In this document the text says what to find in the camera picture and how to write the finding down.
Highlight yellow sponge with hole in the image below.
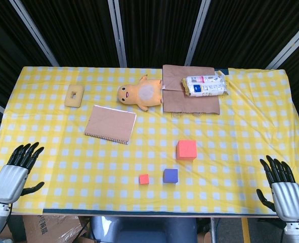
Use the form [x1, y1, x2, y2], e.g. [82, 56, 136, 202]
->
[64, 85, 85, 108]

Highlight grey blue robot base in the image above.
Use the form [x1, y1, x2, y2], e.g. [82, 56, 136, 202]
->
[88, 216, 198, 243]

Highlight purple foam cube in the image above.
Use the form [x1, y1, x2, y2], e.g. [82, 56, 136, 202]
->
[163, 169, 179, 184]

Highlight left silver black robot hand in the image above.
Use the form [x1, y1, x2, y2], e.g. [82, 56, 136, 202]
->
[0, 142, 45, 205]

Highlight brown paper bag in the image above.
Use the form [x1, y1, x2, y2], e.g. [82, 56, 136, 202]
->
[161, 64, 221, 115]

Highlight large red foam cube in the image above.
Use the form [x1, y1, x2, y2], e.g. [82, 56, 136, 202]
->
[176, 140, 198, 161]

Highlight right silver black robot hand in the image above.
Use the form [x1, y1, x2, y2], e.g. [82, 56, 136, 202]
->
[256, 155, 299, 221]

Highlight yellow white checkered tablecloth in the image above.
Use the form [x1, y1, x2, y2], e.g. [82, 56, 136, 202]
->
[0, 66, 299, 216]

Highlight yellow plush toy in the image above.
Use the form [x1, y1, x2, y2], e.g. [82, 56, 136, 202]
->
[117, 74, 164, 111]

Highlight white rolls in plastic pack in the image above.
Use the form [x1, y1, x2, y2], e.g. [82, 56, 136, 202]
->
[181, 70, 229, 98]

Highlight brown spiral notebook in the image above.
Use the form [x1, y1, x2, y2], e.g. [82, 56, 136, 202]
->
[83, 104, 137, 145]

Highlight brown cardboard box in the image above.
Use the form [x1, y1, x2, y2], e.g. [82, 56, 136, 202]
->
[20, 215, 89, 243]

